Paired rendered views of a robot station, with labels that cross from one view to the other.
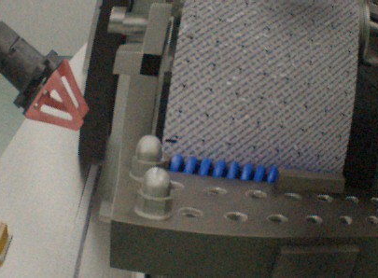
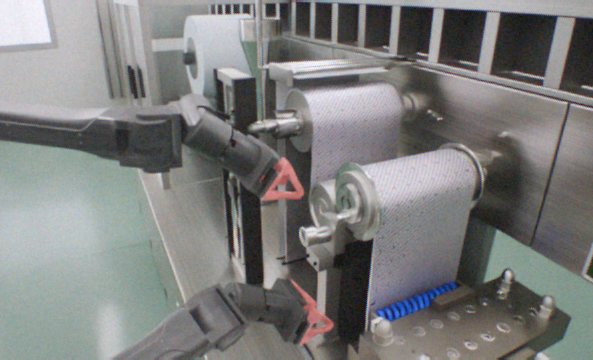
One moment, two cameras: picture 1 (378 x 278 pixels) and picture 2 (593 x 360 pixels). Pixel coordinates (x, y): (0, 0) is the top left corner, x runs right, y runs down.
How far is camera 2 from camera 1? 0.57 m
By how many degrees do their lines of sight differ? 23
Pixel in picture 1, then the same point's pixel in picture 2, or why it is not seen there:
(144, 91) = (335, 273)
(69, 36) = not seen: hidden behind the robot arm
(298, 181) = (449, 303)
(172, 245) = not seen: outside the picture
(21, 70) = (280, 316)
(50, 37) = not seen: hidden behind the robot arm
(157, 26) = (340, 237)
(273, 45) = (421, 234)
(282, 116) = (423, 267)
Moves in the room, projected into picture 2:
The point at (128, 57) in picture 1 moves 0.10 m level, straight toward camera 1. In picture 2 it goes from (326, 260) to (356, 290)
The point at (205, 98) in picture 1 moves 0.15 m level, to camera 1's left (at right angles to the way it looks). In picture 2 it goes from (388, 277) to (317, 298)
